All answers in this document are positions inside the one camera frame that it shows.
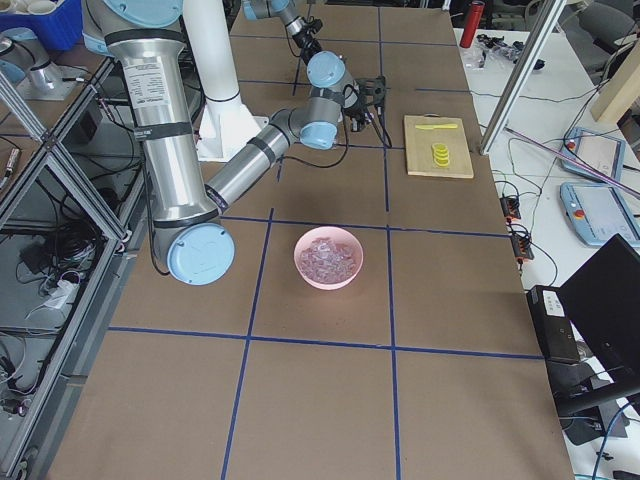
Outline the bamboo cutting board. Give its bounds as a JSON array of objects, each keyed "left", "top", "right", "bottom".
[{"left": 403, "top": 115, "right": 474, "bottom": 179}]

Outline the black monitor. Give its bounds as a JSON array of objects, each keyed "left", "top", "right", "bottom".
[{"left": 556, "top": 234, "right": 639, "bottom": 416}]

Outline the black box device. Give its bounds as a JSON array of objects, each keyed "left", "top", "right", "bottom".
[{"left": 526, "top": 285, "right": 580, "bottom": 365}]

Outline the aluminium frame post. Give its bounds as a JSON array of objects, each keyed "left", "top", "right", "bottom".
[{"left": 479, "top": 0, "right": 566, "bottom": 155}]

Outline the grey office chair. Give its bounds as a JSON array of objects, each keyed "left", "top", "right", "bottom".
[{"left": 578, "top": 1, "right": 639, "bottom": 82}]

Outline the right blue teach pendant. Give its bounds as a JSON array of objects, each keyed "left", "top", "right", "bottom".
[{"left": 561, "top": 127, "right": 625, "bottom": 180}]

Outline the lemon slices row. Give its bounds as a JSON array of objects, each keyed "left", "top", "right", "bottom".
[{"left": 431, "top": 143, "right": 450, "bottom": 168}]

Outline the red thermos bottle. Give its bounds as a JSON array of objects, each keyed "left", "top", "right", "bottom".
[{"left": 459, "top": 0, "right": 485, "bottom": 49}]

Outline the pink bowl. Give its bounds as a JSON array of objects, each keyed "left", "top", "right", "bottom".
[{"left": 293, "top": 226, "right": 364, "bottom": 290}]

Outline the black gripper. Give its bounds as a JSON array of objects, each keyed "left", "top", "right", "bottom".
[{"left": 344, "top": 76, "right": 387, "bottom": 123}]

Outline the clear plastic bag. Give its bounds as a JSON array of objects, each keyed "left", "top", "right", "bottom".
[{"left": 461, "top": 34, "right": 525, "bottom": 70}]

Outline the yellow plastic knife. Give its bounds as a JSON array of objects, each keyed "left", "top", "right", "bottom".
[{"left": 414, "top": 123, "right": 459, "bottom": 131}]

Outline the clear ice cubes pile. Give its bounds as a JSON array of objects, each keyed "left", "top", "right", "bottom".
[{"left": 298, "top": 238, "right": 358, "bottom": 284}]

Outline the blue teach pendant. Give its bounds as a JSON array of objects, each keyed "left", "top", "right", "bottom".
[
  {"left": 561, "top": 127, "right": 625, "bottom": 180},
  {"left": 560, "top": 182, "right": 639, "bottom": 248}
]

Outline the blue plastic bin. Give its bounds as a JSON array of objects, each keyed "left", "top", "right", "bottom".
[{"left": 1, "top": 1, "right": 82, "bottom": 51}]

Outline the left blue teach pendant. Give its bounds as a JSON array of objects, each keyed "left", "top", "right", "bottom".
[{"left": 560, "top": 182, "right": 639, "bottom": 248}]

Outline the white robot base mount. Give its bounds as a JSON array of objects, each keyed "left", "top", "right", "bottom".
[{"left": 182, "top": 0, "right": 267, "bottom": 162}]

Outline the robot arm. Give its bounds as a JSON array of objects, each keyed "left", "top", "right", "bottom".
[
  {"left": 241, "top": 0, "right": 323, "bottom": 65},
  {"left": 82, "top": 1, "right": 386, "bottom": 285}
]

